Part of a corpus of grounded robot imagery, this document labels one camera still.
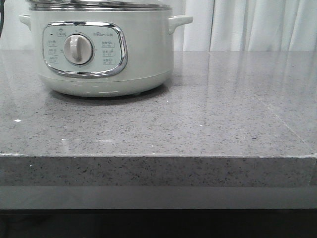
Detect white pleated curtain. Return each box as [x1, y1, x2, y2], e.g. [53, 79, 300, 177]
[0, 0, 317, 52]

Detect pale green electric cooking pot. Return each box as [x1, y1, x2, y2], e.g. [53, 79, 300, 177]
[19, 7, 193, 97]

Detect glass pot lid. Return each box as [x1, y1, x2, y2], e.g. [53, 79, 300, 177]
[27, 0, 171, 10]

